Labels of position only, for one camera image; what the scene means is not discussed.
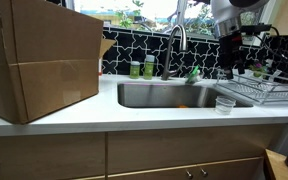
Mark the light wood drawer front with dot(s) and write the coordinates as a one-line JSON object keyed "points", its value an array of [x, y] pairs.
{"points": [[190, 143]]}

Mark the short green soap bottle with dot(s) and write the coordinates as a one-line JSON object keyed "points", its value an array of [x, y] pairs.
{"points": [[134, 70]]}

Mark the kitchen window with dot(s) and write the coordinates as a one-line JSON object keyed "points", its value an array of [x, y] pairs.
{"points": [[157, 10]]}

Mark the round metal cabinet knob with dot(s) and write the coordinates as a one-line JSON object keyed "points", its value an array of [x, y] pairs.
{"points": [[189, 173], [203, 172]]}

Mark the green dish sponge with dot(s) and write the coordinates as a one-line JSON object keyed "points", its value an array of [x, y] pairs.
{"points": [[194, 74]]}

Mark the stainless steel sink basin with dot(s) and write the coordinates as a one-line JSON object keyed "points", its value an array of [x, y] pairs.
{"points": [[157, 95]]}

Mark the large brown cardboard box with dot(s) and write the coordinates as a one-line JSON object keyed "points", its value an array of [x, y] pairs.
{"points": [[50, 66]]}

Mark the tall green soap bottle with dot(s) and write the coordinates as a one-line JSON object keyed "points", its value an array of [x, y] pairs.
{"points": [[148, 68]]}

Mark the wooden robot cart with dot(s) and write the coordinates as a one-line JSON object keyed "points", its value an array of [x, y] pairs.
{"points": [[277, 165]]}

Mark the brushed steel gooseneck faucet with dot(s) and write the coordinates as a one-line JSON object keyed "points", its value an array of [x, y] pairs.
{"points": [[183, 36]]}

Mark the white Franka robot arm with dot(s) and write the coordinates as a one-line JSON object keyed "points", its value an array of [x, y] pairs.
{"points": [[224, 13]]}

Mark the clear plastic cup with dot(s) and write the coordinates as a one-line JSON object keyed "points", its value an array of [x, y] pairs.
{"points": [[224, 105]]}

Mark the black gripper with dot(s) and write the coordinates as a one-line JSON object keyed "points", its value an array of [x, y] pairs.
{"points": [[232, 50]]}

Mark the potted plant with purple flower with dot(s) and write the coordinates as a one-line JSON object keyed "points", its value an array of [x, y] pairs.
{"points": [[258, 69]]}

